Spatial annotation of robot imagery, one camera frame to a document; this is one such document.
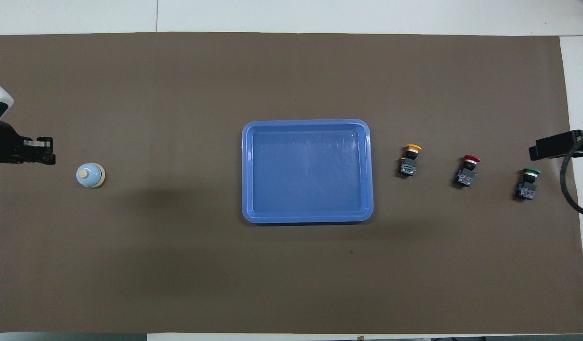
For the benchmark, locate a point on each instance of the blue plastic tray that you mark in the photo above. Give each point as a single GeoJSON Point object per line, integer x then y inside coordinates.
{"type": "Point", "coordinates": [308, 170]}

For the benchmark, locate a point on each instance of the green push button switch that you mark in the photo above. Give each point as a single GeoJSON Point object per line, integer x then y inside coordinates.
{"type": "Point", "coordinates": [527, 187]}

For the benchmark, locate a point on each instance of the red push button switch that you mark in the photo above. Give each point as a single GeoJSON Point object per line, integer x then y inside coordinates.
{"type": "Point", "coordinates": [466, 174]}

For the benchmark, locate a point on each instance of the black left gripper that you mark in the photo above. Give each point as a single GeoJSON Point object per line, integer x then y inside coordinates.
{"type": "Point", "coordinates": [5, 144]}

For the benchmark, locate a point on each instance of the yellow push button switch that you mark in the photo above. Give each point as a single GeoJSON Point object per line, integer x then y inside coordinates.
{"type": "Point", "coordinates": [409, 163]}

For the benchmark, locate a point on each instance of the brown table mat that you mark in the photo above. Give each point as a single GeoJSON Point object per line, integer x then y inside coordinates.
{"type": "Point", "coordinates": [178, 94]}

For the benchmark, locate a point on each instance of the light blue call bell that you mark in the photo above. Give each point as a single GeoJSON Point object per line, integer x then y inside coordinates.
{"type": "Point", "coordinates": [90, 175]}

